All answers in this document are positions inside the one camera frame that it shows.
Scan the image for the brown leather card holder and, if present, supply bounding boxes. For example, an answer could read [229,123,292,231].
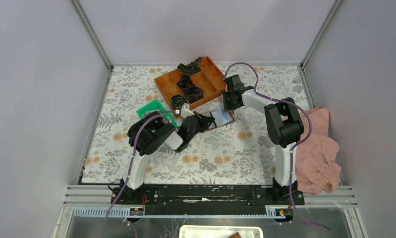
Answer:
[208,107,235,129]

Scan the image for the green plastic card box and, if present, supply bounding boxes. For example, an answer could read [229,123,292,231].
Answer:
[136,99,178,128]

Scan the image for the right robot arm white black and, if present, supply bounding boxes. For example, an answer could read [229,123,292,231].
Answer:
[223,75,304,204]

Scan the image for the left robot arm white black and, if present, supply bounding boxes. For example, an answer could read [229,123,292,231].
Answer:
[122,111,215,204]

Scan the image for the orange wooden compartment tray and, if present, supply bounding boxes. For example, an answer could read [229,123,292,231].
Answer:
[154,56,226,111]

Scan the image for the black items in tray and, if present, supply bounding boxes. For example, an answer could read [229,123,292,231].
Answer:
[177,57,204,103]

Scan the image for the pink crumpled cloth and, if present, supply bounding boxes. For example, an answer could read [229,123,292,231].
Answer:
[295,107,341,194]

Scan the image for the black coiled cable in tray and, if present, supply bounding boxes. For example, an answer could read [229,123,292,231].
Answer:
[170,95,189,110]

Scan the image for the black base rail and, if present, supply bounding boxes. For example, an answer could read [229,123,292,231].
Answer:
[112,184,305,216]

